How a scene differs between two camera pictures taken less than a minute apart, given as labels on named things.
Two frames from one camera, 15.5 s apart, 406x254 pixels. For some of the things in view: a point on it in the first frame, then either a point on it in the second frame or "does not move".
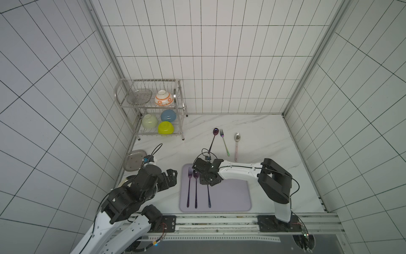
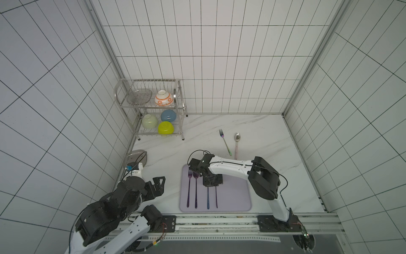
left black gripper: (165, 185) -> (158, 189)
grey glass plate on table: (132, 160) does not move
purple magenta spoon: (215, 132) -> (216, 197)
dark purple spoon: (196, 174) does not move
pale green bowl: (149, 121) does not move
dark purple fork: (190, 174) does not move
